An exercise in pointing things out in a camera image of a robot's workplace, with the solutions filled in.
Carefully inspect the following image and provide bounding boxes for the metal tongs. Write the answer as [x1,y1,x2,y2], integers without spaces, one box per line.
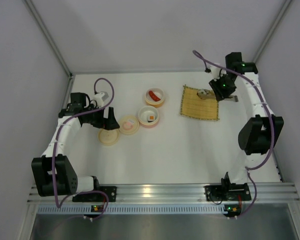
[197,89,239,103]

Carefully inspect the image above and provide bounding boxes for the sushi roll green centre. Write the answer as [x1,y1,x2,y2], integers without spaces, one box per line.
[202,92,216,99]

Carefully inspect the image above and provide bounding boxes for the sushi roll orange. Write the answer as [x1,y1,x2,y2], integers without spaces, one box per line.
[147,114,156,123]

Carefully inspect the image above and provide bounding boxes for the red sausage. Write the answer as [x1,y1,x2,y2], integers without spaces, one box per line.
[148,90,161,102]

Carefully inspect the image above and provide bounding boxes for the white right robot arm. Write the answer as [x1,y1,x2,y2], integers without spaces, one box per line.
[209,52,284,176]

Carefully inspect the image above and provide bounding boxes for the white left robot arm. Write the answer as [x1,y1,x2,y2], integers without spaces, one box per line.
[31,91,120,197]

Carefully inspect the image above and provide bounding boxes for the pink lunch box bowl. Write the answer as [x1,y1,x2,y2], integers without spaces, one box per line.
[137,105,160,129]

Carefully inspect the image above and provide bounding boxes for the orange lunch box bowl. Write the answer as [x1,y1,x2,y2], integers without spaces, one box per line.
[144,87,166,108]

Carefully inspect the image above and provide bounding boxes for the cream plain lid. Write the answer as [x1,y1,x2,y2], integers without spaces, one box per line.
[98,129,120,146]

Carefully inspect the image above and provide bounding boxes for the bamboo sushi mat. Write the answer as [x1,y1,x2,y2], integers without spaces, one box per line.
[179,85,219,121]

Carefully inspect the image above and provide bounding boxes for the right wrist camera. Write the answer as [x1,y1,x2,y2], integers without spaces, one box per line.
[205,65,227,80]

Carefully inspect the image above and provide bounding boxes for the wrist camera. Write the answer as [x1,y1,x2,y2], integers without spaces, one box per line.
[205,65,227,80]
[93,91,109,105]

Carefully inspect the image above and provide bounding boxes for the cream lid with pink ring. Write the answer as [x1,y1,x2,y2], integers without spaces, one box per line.
[119,115,140,135]

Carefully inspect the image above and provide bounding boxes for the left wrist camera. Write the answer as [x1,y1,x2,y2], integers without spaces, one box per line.
[93,91,109,105]

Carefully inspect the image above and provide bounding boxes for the left aluminium frame post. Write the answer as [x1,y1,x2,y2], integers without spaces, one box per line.
[23,0,74,77]

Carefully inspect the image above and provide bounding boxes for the aluminium frame post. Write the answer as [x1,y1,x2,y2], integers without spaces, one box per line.
[251,0,295,64]
[23,0,74,77]

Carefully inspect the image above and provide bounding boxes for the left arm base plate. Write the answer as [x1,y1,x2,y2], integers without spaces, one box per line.
[72,186,117,203]

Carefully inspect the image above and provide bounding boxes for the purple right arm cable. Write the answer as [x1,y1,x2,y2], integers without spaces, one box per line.
[192,50,276,221]

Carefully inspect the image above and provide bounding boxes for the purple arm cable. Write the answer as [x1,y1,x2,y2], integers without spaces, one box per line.
[192,50,276,221]
[51,77,115,221]

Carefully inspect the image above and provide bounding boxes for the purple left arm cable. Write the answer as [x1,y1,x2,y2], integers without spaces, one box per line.
[51,77,115,221]

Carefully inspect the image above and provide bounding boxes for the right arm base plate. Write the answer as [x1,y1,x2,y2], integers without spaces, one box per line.
[204,183,252,203]

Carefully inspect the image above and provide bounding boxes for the slotted cable duct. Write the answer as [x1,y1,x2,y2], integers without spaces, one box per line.
[37,203,241,215]

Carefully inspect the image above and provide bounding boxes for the right aluminium frame post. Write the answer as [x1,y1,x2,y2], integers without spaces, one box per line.
[251,0,295,64]

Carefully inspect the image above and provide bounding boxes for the aluminium mounting rail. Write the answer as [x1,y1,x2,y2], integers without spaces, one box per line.
[27,183,300,204]

